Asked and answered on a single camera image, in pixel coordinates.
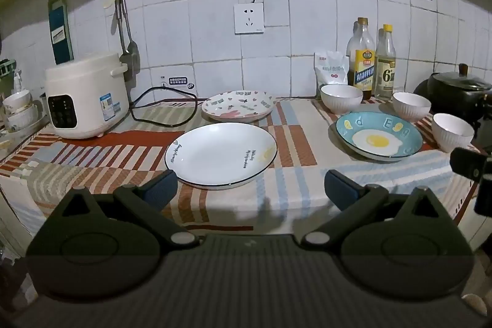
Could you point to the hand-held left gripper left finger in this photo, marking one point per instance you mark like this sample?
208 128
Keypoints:
163 187

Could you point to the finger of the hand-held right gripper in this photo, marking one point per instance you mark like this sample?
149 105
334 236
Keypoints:
467 163

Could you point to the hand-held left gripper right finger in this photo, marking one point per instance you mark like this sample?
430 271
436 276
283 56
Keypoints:
338 189

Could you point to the small white ribbed bowl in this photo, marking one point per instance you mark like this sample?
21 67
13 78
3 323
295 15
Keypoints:
449 137
411 111

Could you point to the blue plate with egg print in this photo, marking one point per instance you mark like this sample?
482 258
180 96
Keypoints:
378 139

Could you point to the white plate with black rim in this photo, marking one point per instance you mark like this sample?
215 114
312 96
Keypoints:
219 155

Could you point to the pink patterned plate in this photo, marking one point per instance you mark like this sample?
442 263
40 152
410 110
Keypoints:
238 105

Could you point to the striped patchwork tablecloth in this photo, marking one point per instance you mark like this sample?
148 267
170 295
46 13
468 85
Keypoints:
299 143

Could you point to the black wok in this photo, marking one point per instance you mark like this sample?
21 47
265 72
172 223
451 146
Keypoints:
449 97

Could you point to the glass wok lid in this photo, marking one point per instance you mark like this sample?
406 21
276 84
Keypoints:
461 80

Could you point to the large white ribbed bowl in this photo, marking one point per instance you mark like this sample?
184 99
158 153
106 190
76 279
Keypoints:
340 103

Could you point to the clear vinegar bottle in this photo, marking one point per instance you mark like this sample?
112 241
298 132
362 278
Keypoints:
385 78

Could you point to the white salt bag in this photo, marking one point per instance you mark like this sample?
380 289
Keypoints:
330 68

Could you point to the cooking oil bottle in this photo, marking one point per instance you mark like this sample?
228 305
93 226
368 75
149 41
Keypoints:
363 70

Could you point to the white rice cooker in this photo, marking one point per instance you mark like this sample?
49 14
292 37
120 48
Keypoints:
84 93

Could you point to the metal spatula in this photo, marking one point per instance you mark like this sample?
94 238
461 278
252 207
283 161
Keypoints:
130 55

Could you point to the patterned white bowl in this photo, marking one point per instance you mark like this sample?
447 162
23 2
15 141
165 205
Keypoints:
17 99
23 116

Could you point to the green plastic slicer board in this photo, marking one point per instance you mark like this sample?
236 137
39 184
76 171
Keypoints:
61 43

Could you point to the small white bottle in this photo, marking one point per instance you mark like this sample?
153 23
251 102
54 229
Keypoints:
17 82

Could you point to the green plastic basket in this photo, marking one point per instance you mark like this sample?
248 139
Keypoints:
7 67

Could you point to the white wall label sticker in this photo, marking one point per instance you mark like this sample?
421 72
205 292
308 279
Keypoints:
176 81

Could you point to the white wall socket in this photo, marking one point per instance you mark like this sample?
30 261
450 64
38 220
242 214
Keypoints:
249 18

